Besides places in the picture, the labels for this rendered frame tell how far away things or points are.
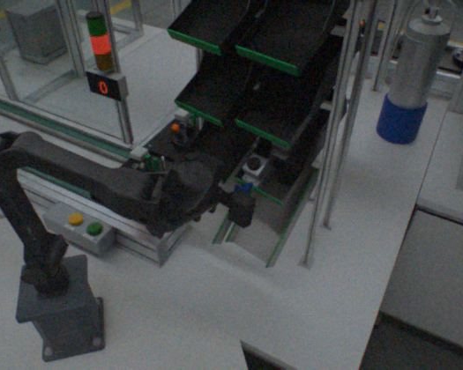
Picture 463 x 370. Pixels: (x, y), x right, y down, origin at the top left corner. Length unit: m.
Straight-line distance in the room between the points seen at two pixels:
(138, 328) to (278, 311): 0.36
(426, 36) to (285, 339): 1.03
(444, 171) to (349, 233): 0.49
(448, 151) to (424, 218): 0.32
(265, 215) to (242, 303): 0.25
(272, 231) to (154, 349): 0.41
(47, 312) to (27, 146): 0.42
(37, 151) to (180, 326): 0.63
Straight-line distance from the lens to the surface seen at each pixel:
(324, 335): 1.17
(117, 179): 0.72
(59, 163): 0.72
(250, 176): 0.97
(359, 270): 1.30
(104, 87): 1.38
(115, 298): 1.24
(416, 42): 1.59
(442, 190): 1.63
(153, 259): 1.26
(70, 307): 1.02
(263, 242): 1.11
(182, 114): 1.60
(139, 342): 1.16
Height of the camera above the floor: 1.88
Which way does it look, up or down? 43 degrees down
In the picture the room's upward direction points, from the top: straight up
